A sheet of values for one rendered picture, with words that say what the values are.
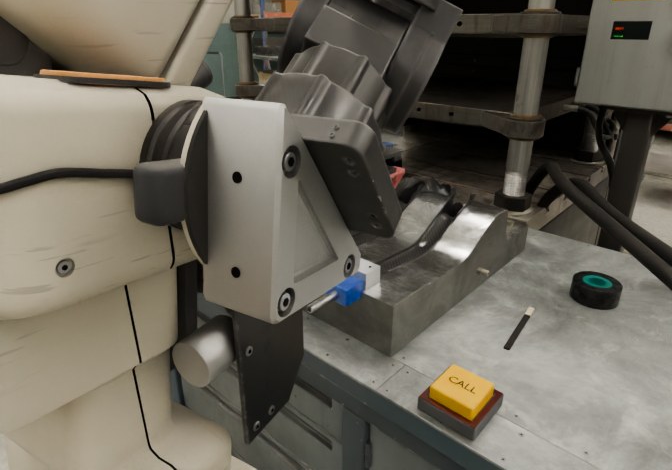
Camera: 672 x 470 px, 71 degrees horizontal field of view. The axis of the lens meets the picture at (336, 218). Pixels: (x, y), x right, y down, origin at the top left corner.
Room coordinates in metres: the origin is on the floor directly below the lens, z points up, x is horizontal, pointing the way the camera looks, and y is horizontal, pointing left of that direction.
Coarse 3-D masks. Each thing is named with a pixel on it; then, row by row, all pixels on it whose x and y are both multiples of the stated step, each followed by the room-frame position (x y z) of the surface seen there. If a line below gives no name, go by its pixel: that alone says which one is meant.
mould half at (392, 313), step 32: (416, 224) 0.85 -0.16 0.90; (480, 224) 0.80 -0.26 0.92; (384, 256) 0.75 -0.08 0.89; (448, 256) 0.75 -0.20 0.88; (480, 256) 0.78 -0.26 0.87; (512, 256) 0.90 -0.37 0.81; (384, 288) 0.63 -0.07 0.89; (416, 288) 0.63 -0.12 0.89; (448, 288) 0.70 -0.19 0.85; (352, 320) 0.63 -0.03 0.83; (384, 320) 0.59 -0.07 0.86; (416, 320) 0.63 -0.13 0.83; (384, 352) 0.59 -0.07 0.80
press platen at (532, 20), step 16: (240, 16) 1.99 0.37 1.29; (464, 16) 1.43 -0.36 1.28; (480, 16) 1.39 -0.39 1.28; (496, 16) 1.35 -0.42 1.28; (512, 16) 1.27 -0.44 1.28; (528, 16) 1.21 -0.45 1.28; (544, 16) 1.20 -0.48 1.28; (560, 16) 1.21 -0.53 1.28; (576, 16) 1.54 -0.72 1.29; (240, 32) 1.99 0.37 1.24; (464, 32) 1.42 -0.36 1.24; (480, 32) 1.39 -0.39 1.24; (496, 32) 1.36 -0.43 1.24; (512, 32) 1.26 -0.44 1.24; (528, 32) 1.21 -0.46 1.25; (544, 32) 1.20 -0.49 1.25; (560, 32) 1.46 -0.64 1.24; (576, 32) 1.56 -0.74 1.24
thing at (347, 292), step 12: (360, 264) 0.66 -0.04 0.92; (372, 264) 0.66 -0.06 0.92; (360, 276) 0.63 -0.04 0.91; (372, 276) 0.64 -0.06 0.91; (336, 288) 0.61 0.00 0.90; (348, 288) 0.61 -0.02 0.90; (360, 288) 0.62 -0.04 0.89; (324, 300) 0.59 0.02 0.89; (336, 300) 0.61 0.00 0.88; (348, 300) 0.60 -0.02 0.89; (312, 312) 0.57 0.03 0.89
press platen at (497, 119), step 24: (240, 96) 1.99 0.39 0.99; (432, 96) 1.63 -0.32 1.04; (456, 96) 1.63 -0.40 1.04; (480, 96) 1.63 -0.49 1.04; (504, 96) 1.63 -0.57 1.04; (552, 96) 1.63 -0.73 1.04; (456, 120) 1.42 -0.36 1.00; (480, 120) 1.37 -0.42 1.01; (504, 120) 1.25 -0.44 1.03; (528, 120) 1.20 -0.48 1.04
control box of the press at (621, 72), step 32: (608, 0) 1.24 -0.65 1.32; (640, 0) 1.20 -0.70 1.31; (608, 32) 1.23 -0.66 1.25; (640, 32) 1.19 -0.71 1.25; (608, 64) 1.22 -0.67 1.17; (640, 64) 1.18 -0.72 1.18; (576, 96) 1.26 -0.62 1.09; (608, 96) 1.21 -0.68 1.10; (640, 96) 1.17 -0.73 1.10; (640, 128) 1.20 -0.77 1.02; (608, 160) 1.29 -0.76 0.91; (640, 160) 1.19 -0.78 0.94; (608, 192) 1.28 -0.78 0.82
